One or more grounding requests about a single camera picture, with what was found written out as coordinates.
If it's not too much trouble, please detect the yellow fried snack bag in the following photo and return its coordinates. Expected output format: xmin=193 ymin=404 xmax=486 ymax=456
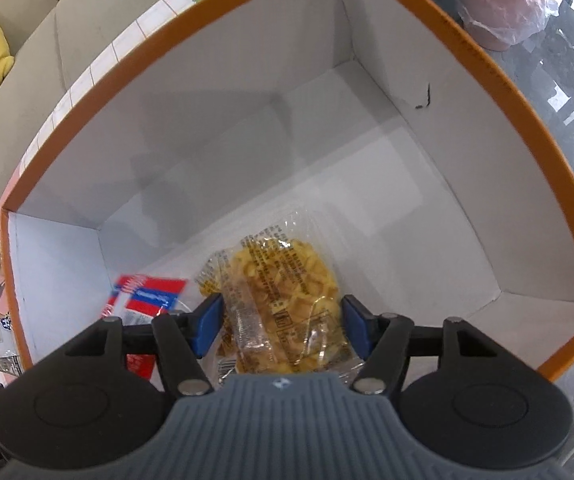
xmin=197 ymin=210 xmax=363 ymax=382

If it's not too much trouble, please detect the pink trash bag bin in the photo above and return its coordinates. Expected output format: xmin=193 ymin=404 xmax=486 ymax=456
xmin=455 ymin=0 xmax=558 ymax=51

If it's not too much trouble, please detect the red and white snack packet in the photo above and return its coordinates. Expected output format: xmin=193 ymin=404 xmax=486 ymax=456
xmin=100 ymin=273 xmax=189 ymax=386

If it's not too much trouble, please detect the white and blue chip bag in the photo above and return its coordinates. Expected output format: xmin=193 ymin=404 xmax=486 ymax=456
xmin=0 ymin=313 xmax=23 ymax=377

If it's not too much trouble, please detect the orange cardboard box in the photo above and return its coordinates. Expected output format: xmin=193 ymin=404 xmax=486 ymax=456
xmin=0 ymin=0 xmax=574 ymax=379

